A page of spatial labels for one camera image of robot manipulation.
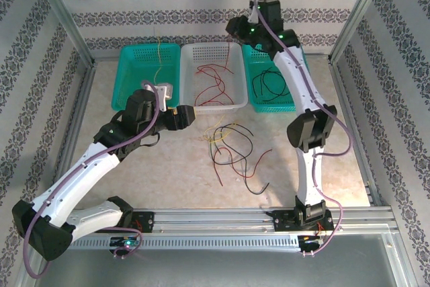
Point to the small controller board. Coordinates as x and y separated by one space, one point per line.
127 242
309 239

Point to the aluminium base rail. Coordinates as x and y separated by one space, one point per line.
215 218

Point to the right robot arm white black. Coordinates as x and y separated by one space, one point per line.
295 75

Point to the aluminium side rail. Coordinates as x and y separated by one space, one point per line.
347 99
82 99

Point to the aluminium frame post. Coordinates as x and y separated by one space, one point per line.
363 4
57 4

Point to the green plastic basket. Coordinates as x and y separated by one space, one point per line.
134 65
258 105

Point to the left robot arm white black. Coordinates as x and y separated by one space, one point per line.
67 193

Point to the white plastic basket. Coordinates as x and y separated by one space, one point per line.
208 51

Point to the grey metal panel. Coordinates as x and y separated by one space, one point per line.
215 267

